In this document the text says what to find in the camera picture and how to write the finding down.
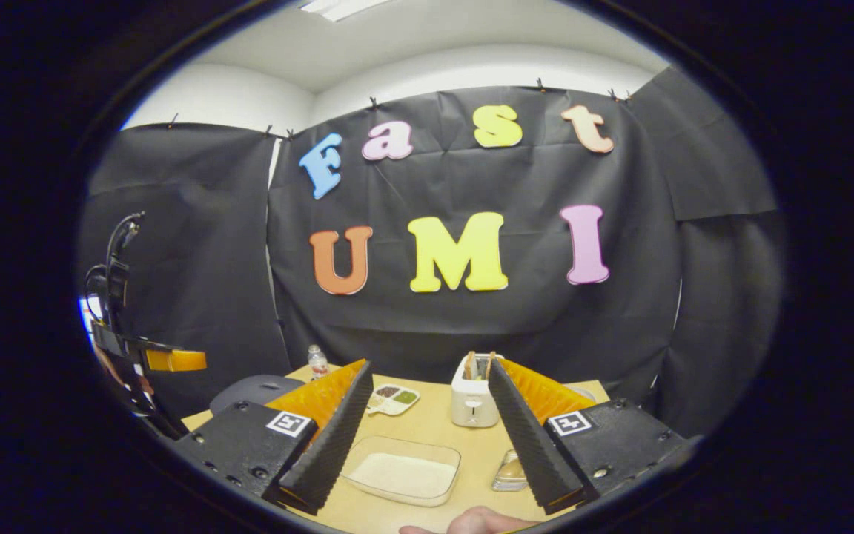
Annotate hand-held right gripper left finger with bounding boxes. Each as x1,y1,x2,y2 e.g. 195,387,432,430
173,360,373,515

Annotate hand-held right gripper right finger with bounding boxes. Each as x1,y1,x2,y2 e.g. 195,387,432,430
488,357,695,515

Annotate clear chopstick holder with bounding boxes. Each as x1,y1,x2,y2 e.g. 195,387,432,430
491,449,532,492

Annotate clear tray of rice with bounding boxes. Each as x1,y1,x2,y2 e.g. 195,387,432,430
340,435,462,507

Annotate dark grey rice cooker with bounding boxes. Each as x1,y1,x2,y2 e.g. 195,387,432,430
210,375,307,418

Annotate white toaster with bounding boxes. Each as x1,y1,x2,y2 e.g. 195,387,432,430
451,353,506,429

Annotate white divided seasoning plate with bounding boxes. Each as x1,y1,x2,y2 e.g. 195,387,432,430
366,383,421,416

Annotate black backdrop cloth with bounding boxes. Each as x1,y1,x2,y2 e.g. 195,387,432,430
75,67,784,438

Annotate ceiling light panel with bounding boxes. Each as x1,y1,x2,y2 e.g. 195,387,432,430
301,0,391,22

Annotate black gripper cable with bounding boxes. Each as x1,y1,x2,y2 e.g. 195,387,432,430
85,211,148,312

